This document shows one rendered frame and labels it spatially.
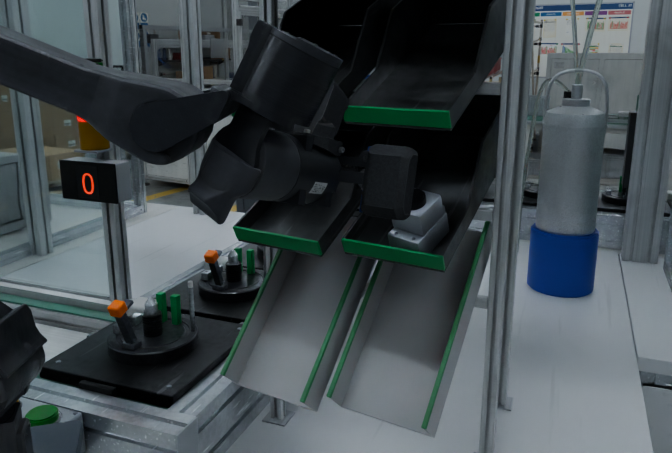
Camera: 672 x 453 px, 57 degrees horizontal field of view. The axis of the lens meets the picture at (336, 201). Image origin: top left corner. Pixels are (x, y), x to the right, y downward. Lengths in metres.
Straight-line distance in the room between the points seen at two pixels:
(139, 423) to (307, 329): 0.25
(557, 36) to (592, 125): 9.83
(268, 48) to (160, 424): 0.57
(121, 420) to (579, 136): 1.09
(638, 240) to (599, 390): 0.77
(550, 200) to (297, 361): 0.86
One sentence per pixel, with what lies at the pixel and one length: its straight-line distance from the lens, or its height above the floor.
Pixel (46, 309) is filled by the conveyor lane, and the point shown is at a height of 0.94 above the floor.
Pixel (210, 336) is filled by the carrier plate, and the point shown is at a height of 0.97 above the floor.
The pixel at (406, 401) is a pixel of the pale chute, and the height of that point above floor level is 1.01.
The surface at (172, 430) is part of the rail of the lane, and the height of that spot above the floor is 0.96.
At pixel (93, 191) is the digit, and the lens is 1.18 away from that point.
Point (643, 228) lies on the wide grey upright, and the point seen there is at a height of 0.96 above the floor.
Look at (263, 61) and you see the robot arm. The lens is 0.46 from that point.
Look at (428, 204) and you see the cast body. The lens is 0.71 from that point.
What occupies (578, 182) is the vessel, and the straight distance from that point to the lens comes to 1.52.
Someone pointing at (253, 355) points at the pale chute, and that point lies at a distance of 0.89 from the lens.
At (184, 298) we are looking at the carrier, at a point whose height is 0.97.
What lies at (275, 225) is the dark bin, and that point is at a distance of 0.83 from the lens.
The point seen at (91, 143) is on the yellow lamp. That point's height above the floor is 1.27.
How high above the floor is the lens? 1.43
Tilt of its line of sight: 14 degrees down
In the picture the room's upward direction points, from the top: straight up
